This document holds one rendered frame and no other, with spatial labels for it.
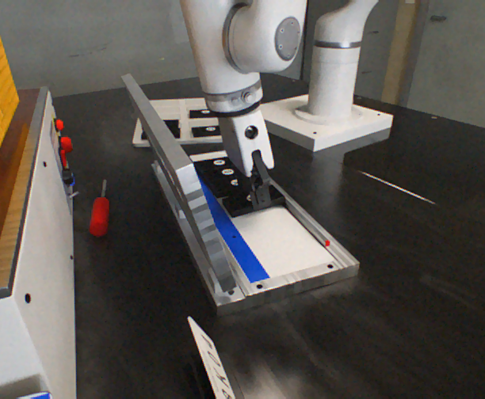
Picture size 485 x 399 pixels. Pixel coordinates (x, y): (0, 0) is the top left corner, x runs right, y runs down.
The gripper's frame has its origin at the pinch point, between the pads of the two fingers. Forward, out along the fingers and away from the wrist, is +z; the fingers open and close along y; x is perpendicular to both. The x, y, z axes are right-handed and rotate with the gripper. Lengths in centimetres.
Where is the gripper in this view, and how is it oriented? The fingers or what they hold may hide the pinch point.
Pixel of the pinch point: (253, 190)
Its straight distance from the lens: 63.6
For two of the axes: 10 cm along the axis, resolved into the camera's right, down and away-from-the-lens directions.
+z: 1.9, 8.1, 5.5
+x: -9.1, 3.6, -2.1
